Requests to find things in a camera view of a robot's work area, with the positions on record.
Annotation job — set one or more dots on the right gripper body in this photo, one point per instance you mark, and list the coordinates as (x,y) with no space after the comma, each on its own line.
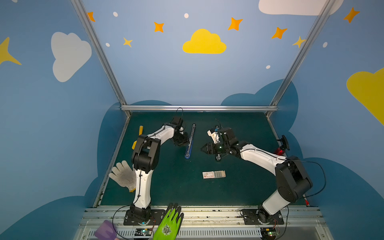
(215,147)

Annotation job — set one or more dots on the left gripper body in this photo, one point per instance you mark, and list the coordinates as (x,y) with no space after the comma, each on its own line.
(182,138)

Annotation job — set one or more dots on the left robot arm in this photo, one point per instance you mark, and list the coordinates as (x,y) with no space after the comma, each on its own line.
(145,159)

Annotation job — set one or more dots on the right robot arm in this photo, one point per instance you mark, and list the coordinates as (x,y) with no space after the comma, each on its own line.
(292,179)

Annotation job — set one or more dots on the red black clamp tool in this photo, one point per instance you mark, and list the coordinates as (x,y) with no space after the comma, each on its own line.
(280,151)

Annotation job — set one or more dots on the white cotton glove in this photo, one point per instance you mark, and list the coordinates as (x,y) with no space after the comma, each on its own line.
(124,176)

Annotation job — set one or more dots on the green black work glove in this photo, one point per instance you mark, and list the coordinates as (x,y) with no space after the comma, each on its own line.
(169,228)

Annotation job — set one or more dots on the purple cloth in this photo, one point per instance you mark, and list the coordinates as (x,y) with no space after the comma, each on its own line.
(106,231)

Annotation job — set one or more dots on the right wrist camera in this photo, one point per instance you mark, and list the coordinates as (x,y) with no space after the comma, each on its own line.
(214,134)

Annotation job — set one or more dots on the aluminium frame back bar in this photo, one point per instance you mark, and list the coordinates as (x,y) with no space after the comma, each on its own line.
(199,108)

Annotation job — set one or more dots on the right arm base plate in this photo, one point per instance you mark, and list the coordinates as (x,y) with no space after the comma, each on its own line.
(261,217)

